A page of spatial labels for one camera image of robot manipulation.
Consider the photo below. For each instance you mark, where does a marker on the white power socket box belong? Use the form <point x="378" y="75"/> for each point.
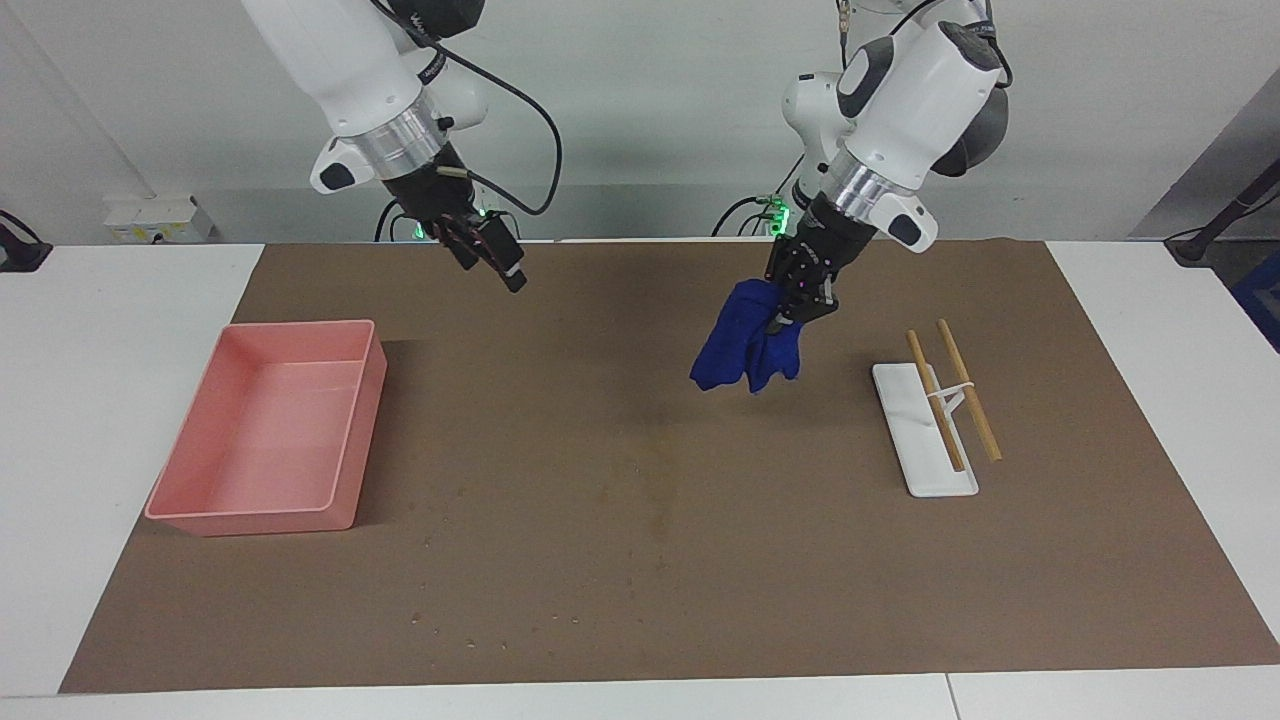
<point x="150" y="218"/>

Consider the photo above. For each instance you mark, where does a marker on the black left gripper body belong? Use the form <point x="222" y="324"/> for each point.
<point x="815" y="250"/>

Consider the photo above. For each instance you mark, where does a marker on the wooden rack rod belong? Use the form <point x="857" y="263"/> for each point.
<point x="970" y="392"/>
<point x="940" y="410"/>

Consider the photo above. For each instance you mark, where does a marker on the white towel rack base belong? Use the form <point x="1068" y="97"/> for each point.
<point x="925" y="460"/>

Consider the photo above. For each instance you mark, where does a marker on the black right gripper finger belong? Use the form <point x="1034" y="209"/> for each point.
<point x="512" y="274"/>
<point x="466" y="255"/>

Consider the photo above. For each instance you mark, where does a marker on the blue towel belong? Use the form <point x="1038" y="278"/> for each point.
<point x="735" y="345"/>

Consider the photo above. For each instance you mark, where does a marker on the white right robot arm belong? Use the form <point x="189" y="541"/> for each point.
<point x="340" y="60"/>

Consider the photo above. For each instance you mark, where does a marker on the black clamp mount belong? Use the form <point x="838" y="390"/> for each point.
<point x="20" y="255"/>

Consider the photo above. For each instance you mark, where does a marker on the blue object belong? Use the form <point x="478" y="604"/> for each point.
<point x="1262" y="310"/>

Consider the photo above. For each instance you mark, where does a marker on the black stand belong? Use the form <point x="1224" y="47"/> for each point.
<point x="1195" y="248"/>

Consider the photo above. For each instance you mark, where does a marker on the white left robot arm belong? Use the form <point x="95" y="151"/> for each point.
<point x="920" y="100"/>

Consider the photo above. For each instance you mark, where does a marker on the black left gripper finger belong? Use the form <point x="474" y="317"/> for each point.
<point x="820" y="305"/>
<point x="782" y="320"/>

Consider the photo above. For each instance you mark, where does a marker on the pink plastic bin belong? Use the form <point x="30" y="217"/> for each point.
<point x="250" y="440"/>

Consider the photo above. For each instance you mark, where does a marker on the brown table mat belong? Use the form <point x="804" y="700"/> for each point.
<point x="620" y="500"/>

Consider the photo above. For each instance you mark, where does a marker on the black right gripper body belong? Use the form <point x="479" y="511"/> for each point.
<point x="450" y="205"/>

